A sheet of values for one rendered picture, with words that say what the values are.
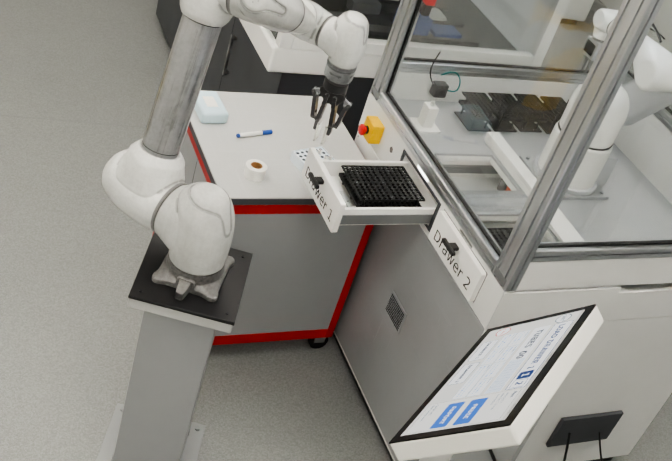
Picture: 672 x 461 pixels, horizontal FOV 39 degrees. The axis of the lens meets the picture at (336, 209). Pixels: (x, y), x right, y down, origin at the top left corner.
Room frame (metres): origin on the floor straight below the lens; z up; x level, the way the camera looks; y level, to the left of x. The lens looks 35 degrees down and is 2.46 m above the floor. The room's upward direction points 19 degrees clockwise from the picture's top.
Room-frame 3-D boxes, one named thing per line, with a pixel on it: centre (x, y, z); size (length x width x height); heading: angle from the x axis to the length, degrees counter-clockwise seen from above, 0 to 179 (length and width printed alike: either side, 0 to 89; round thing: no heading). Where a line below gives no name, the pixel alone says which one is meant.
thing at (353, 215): (2.49, -0.12, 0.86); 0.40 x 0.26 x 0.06; 121
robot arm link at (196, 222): (1.94, 0.32, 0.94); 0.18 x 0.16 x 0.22; 69
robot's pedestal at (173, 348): (1.94, 0.31, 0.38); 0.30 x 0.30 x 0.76; 6
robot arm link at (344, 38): (2.52, 0.13, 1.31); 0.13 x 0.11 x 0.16; 69
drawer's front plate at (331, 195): (2.38, 0.06, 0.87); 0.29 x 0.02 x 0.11; 31
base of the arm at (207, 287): (1.92, 0.31, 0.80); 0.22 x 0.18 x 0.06; 179
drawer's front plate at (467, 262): (2.28, -0.38, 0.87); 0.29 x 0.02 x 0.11; 31
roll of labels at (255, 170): (2.50, 0.28, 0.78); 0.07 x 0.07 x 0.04
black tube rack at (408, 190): (2.49, -0.11, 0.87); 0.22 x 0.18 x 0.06; 121
